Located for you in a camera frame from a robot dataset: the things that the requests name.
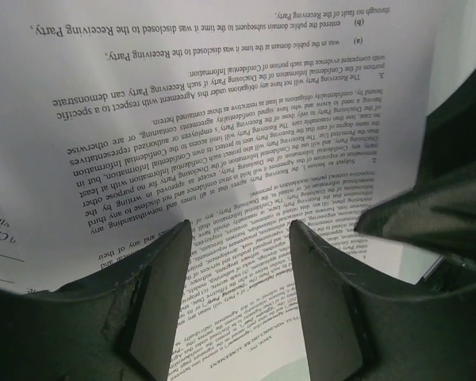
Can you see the sparse text paper sheet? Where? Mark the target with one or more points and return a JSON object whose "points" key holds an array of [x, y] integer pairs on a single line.
{"points": [[14, 272]]}

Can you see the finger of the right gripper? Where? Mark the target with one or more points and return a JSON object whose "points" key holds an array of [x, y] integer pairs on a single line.
{"points": [[439, 216]]}

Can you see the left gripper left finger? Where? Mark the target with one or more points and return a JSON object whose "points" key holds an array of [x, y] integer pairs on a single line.
{"points": [[116, 324]]}

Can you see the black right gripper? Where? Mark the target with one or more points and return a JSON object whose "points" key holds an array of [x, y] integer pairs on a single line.
{"points": [[451, 128]]}

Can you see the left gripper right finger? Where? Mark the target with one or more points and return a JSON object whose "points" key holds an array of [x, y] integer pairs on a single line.
{"points": [[361, 324]]}

